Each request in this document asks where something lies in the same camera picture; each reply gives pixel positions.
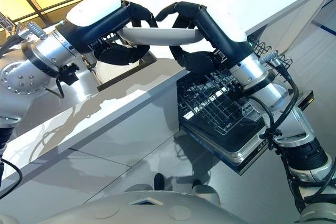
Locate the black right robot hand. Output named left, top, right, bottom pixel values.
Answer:
left=155, top=1, right=255, bottom=73

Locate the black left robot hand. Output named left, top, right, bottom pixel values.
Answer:
left=56, top=0, right=156, bottom=67

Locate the white round plate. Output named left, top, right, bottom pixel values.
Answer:
left=94, top=60, right=141, bottom=84
left=117, top=26, right=203, bottom=48

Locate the open dishwasher door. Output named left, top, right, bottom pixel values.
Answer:
left=180, top=87, right=314, bottom=175

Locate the dark square sink basin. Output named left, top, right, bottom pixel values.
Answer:
left=88, top=33, right=159, bottom=92

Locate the dark left robot foot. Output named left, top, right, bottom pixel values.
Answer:
left=153, top=172, right=166, bottom=191

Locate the grey robot torso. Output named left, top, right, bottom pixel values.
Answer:
left=33, top=189, right=253, bottom=224

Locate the black wire basket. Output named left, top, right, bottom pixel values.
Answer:
left=246, top=34, right=292, bottom=71

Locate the wire dishwasher rack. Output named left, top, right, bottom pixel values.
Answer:
left=176, top=67, right=266, bottom=136

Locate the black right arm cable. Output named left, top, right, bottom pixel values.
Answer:
left=258, top=58, right=301, bottom=152

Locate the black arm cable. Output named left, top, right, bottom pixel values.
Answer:
left=258, top=58, right=301, bottom=152
left=0, top=157, right=23, bottom=191

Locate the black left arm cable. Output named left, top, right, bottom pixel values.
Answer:
left=0, top=157, right=23, bottom=191

